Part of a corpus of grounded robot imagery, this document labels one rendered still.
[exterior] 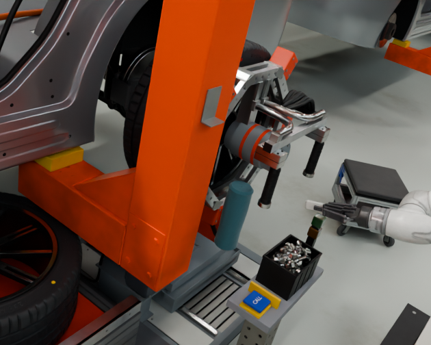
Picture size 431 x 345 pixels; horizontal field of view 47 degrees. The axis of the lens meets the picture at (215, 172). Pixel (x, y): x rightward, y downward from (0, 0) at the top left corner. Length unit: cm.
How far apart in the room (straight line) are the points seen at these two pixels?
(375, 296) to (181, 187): 165
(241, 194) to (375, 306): 122
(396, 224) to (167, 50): 95
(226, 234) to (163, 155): 57
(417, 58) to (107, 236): 420
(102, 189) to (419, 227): 101
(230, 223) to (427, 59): 382
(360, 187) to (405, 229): 124
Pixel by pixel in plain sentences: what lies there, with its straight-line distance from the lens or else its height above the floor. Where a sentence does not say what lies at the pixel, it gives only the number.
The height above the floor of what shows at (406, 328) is 30.
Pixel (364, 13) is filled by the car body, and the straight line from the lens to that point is 433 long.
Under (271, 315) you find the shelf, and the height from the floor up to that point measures 45.
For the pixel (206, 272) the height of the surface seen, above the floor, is 15.
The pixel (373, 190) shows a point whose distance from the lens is 299.
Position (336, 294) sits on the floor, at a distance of 268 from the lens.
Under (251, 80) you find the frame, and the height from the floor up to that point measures 110.
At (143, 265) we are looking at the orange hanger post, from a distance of 156.
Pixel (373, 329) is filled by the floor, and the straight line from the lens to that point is 259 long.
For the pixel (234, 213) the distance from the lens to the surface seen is 177.
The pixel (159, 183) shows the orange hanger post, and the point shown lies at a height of 89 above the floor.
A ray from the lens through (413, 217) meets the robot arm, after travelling 176.
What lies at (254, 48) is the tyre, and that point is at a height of 117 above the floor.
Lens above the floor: 161
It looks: 29 degrees down
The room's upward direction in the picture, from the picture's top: 14 degrees clockwise
